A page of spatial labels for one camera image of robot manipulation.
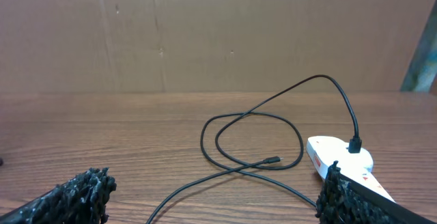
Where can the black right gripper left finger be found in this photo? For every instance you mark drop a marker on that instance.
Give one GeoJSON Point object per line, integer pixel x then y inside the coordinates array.
{"type": "Point", "coordinates": [80, 200]}

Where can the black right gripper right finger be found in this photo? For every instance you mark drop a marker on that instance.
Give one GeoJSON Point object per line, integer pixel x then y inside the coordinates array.
{"type": "Point", "coordinates": [343, 200]}

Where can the white charger plug adapter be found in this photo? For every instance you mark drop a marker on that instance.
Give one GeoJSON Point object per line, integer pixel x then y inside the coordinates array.
{"type": "Point", "coordinates": [354, 156]}

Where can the white power strip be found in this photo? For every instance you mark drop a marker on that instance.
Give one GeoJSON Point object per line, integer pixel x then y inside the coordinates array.
{"type": "Point", "coordinates": [322, 151]}

